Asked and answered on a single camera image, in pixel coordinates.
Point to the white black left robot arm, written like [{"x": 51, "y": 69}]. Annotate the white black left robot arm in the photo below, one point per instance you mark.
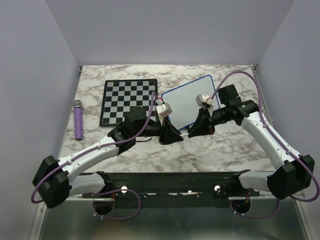
[{"x": 58, "y": 179}]

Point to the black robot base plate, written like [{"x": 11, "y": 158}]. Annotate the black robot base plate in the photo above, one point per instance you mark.
[{"x": 171, "y": 189}]

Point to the black white chessboard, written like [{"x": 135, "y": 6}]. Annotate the black white chessboard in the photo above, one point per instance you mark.
[{"x": 119, "y": 96}]

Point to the purple toy microphone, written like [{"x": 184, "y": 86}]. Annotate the purple toy microphone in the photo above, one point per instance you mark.
[{"x": 78, "y": 119}]

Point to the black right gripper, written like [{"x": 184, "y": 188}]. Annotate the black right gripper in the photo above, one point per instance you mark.
[{"x": 203, "y": 123}]

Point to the blue framed whiteboard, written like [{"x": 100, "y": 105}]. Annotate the blue framed whiteboard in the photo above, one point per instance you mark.
[{"x": 182, "y": 100}]

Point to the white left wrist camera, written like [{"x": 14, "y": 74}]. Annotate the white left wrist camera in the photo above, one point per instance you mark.
[{"x": 163, "y": 110}]

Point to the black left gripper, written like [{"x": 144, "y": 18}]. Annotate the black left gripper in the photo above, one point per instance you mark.
[{"x": 168, "y": 134}]

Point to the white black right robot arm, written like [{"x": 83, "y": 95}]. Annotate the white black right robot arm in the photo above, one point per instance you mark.
[{"x": 292, "y": 170}]

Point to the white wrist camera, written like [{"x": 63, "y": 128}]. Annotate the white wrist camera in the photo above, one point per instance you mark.
[
  {"x": 204, "y": 101},
  {"x": 163, "y": 110}
]

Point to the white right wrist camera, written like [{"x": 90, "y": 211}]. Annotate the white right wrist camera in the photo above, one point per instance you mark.
[{"x": 204, "y": 101}]

